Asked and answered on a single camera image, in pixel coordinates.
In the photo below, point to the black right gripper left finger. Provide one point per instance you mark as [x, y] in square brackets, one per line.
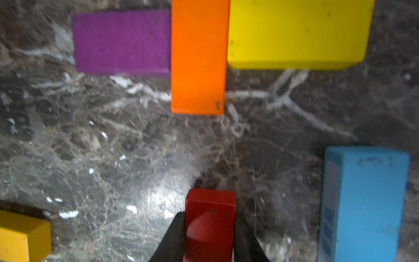
[171, 247]

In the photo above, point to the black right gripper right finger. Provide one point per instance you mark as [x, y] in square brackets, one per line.
[246, 245]

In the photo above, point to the red block group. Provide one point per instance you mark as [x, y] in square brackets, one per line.
[209, 225]

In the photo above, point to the yellow long block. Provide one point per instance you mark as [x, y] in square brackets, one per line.
[24, 238]

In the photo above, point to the purple block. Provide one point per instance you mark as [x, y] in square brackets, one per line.
[123, 43]

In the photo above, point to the yellow block group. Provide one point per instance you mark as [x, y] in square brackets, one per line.
[316, 35]

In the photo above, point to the orange long block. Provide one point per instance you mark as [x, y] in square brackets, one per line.
[199, 38]

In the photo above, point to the cyan block right group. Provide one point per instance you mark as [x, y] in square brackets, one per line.
[362, 203]

